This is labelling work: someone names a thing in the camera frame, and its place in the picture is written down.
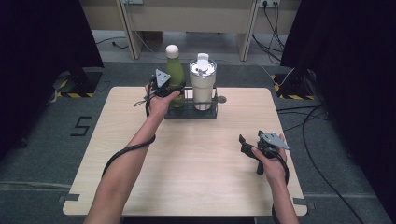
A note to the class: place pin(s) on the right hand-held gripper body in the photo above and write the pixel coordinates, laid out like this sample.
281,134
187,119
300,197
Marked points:
271,144

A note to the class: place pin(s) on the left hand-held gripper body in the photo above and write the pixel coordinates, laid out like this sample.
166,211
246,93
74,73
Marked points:
162,84

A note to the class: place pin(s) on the green bottle with white cap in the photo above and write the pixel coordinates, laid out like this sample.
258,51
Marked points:
175,71

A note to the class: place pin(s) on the white tumbler with clear lid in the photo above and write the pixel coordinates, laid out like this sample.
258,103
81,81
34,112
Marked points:
202,81

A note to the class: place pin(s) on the person's left hand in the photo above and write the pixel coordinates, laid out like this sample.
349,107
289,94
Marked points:
160,104

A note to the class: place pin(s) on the person's right hand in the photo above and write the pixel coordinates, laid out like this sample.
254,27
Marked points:
274,166

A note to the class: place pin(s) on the round grey table grommet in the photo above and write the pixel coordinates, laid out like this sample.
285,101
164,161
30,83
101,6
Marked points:
221,99

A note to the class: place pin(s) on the stand base with hazard stripes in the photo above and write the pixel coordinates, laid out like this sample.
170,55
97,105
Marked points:
294,87
79,84

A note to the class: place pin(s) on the grey tape strip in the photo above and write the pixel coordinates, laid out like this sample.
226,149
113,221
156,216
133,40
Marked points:
306,203
69,197

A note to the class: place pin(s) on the beige background desk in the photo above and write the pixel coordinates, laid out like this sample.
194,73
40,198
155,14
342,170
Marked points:
186,15

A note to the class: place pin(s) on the black curtain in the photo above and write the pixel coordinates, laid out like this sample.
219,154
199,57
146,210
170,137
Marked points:
37,62
351,77

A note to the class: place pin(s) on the white wall socket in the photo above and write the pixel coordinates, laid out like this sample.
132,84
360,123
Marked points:
269,2

